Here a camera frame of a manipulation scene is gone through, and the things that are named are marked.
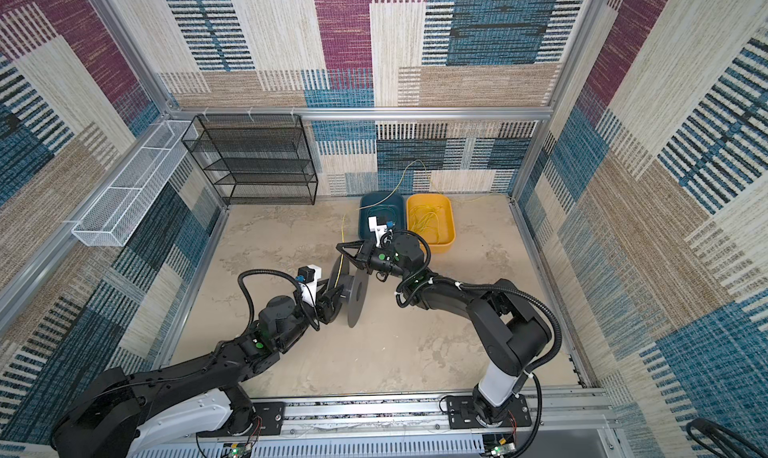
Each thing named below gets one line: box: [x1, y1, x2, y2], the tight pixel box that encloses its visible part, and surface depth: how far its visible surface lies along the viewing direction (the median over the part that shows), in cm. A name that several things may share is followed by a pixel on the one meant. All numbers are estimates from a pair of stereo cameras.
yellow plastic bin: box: [406, 193, 456, 254], surface depth 114 cm
